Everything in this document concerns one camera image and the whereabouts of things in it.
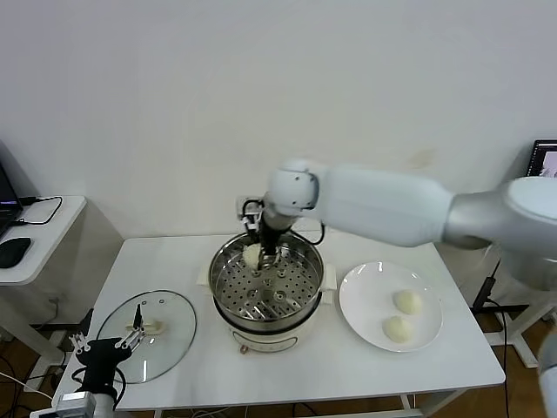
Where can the white side desk with label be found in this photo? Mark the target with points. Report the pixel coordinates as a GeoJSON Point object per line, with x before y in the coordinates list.
{"type": "Point", "coordinates": [461, 287]}

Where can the white steamed baozi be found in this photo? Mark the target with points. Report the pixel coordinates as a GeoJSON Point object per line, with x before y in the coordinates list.
{"type": "Point", "coordinates": [251, 255]}
{"type": "Point", "coordinates": [397, 329]}
{"type": "Point", "coordinates": [408, 301]}

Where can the grey laptop with lit screen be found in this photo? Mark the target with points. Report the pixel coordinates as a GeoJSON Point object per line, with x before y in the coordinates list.
{"type": "Point", "coordinates": [544, 161]}

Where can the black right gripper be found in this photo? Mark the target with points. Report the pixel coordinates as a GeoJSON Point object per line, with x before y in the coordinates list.
{"type": "Point", "coordinates": [272, 239]}

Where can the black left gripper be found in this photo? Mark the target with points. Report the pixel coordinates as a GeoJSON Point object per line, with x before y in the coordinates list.
{"type": "Point", "coordinates": [102, 357]}

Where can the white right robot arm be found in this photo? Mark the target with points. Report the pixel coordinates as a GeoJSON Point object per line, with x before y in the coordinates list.
{"type": "Point", "coordinates": [383, 204]}

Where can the black computer mouse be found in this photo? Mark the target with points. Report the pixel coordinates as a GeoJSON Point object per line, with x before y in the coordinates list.
{"type": "Point", "coordinates": [13, 251]}

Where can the black laptop with dark screen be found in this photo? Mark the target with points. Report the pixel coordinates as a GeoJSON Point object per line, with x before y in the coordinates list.
{"type": "Point", "coordinates": [6, 191]}

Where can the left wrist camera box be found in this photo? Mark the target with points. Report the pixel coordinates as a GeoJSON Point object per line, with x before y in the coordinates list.
{"type": "Point", "coordinates": [74, 401]}

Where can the white side desk with mouse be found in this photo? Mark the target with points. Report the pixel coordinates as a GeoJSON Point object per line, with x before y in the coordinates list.
{"type": "Point", "coordinates": [52, 244]}

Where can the perforated steel steamer basket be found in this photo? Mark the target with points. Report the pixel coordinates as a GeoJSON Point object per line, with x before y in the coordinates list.
{"type": "Point", "coordinates": [296, 296]}

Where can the white round plate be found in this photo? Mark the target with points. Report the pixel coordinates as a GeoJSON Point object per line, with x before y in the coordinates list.
{"type": "Point", "coordinates": [370, 296]}

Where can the white electric cooker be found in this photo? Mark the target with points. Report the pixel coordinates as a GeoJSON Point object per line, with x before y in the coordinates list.
{"type": "Point", "coordinates": [270, 339]}

